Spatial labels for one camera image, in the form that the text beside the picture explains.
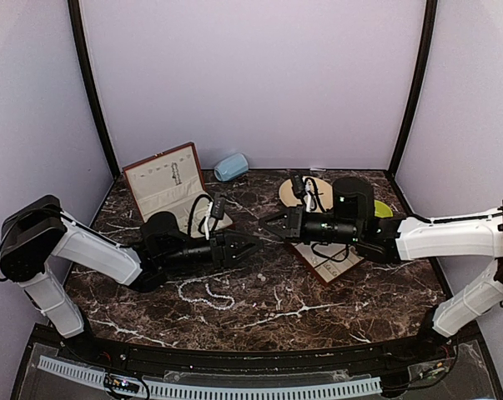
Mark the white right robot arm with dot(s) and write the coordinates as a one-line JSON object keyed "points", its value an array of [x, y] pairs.
{"points": [[478, 234]]}

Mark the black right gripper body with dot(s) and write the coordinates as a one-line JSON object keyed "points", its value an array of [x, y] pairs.
{"points": [[339, 231]]}

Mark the green small bowl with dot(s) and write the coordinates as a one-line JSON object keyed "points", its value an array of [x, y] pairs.
{"points": [[382, 210]]}

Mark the white slotted cable duct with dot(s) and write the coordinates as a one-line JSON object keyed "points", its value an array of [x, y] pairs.
{"points": [[204, 386]]}

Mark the light blue cup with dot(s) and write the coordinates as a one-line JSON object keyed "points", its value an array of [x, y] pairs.
{"points": [[231, 167]]}

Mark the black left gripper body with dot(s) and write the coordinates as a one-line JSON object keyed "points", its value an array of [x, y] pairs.
{"points": [[179, 259]]}

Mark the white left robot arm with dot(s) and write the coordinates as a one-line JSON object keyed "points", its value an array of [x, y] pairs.
{"points": [[42, 230]]}

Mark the red wooden jewelry box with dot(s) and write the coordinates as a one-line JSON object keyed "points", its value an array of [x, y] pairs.
{"points": [[170, 181]]}

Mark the cream ceramic plate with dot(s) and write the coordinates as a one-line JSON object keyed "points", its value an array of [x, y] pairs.
{"points": [[325, 192]]}

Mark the red earring tray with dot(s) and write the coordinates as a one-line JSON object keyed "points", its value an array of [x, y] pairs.
{"points": [[326, 263]]}

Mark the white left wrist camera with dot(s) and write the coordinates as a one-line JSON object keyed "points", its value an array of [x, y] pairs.
{"points": [[214, 214]]}

